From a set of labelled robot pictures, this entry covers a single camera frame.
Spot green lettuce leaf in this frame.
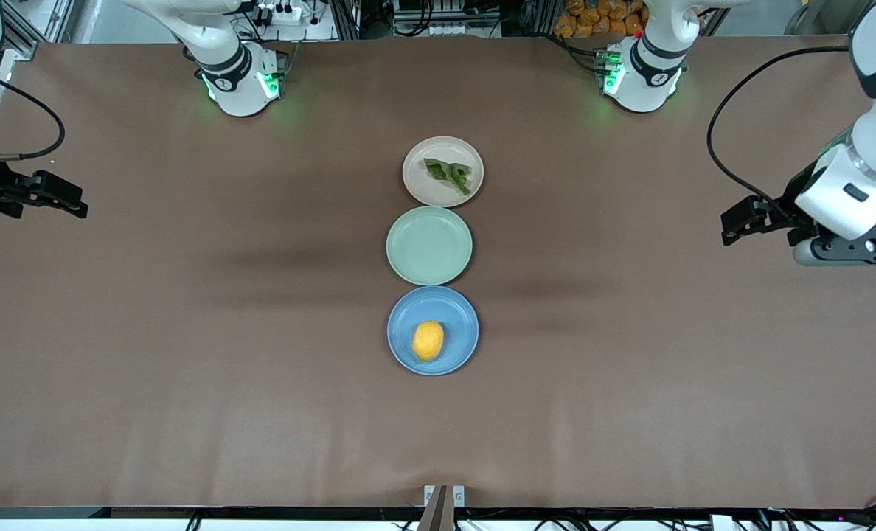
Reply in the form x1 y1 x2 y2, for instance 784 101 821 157
423 157 474 197

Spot yellow lemon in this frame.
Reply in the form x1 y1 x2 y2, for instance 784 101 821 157
411 319 445 364

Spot bag of oranges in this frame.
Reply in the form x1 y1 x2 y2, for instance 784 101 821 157
554 0 649 38

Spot white power strip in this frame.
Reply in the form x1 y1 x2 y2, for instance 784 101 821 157
254 2 305 24

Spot white box under table edge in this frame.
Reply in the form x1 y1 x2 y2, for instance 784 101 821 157
711 514 771 531

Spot blue round plate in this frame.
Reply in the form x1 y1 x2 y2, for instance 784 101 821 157
386 285 480 377

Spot green round plate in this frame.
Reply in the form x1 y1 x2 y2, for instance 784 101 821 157
386 206 473 287

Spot pink round plate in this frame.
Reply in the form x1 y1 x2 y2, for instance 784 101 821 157
402 136 484 209

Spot black equipment rack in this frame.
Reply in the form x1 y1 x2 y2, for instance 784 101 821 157
335 0 557 39

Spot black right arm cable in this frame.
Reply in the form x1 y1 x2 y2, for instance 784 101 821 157
0 70 67 162

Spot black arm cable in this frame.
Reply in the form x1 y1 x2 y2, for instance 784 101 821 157
706 46 852 215
0 70 67 162

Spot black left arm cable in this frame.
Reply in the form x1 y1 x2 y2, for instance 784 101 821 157
706 46 852 215

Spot black table edge rail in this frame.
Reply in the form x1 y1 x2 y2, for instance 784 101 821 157
0 506 876 521

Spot metal bracket at table edge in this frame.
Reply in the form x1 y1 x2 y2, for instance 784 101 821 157
417 485 466 531

